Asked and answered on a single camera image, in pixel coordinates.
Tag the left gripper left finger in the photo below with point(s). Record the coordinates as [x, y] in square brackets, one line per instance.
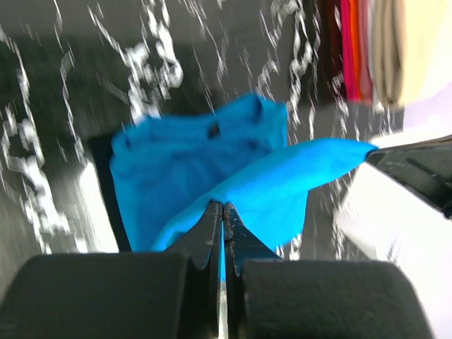
[199, 315]

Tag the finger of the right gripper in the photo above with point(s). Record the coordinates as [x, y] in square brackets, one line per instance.
[424, 171]
[400, 142]

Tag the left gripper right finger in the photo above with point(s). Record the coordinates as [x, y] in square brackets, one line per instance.
[240, 245]

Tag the blue t shirt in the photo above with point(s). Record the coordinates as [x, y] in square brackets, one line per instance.
[166, 171]

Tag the white perforated plastic basket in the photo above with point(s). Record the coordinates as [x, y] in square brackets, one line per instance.
[389, 223]

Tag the folded beige t shirt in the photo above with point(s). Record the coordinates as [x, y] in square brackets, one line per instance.
[409, 50]

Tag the folded red t shirt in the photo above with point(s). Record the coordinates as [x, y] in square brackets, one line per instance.
[345, 26]

